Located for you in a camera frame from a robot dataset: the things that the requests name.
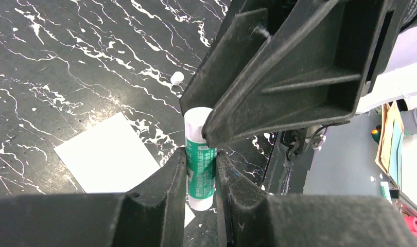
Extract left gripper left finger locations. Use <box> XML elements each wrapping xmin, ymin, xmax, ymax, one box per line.
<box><xmin>0</xmin><ymin>148</ymin><xmax>186</xmax><ymax>246</ymax></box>

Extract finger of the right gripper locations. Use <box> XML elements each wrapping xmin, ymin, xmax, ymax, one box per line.
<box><xmin>203</xmin><ymin>1</ymin><xmax>393</xmax><ymax>147</ymax></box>
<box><xmin>179</xmin><ymin>1</ymin><xmax>273</xmax><ymax>113</ymax></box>

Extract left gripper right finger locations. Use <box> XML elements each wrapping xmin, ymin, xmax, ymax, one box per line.
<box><xmin>216</xmin><ymin>151</ymin><xmax>417</xmax><ymax>246</ymax></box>

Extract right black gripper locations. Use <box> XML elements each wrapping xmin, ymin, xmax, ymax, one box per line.
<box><xmin>362</xmin><ymin>1</ymin><xmax>417</xmax><ymax>96</ymax></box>

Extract white glue stick cap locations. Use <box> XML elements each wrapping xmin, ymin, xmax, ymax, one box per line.
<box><xmin>170</xmin><ymin>71</ymin><xmax>184</xmax><ymax>86</ymax></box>

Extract green white glue stick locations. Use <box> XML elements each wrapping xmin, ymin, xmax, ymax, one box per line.
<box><xmin>184</xmin><ymin>107</ymin><xmax>217</xmax><ymax>211</ymax></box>

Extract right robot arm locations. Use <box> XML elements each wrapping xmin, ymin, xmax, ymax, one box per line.
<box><xmin>180</xmin><ymin>1</ymin><xmax>417</xmax><ymax>147</ymax></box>

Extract grey cup outside cell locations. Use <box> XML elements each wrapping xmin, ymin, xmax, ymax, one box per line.
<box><xmin>401</xmin><ymin>108</ymin><xmax>417</xmax><ymax>136</ymax></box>

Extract stacked papers outside cell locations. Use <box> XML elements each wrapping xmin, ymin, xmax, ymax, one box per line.
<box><xmin>375</xmin><ymin>101</ymin><xmax>404</xmax><ymax>188</ymax></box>

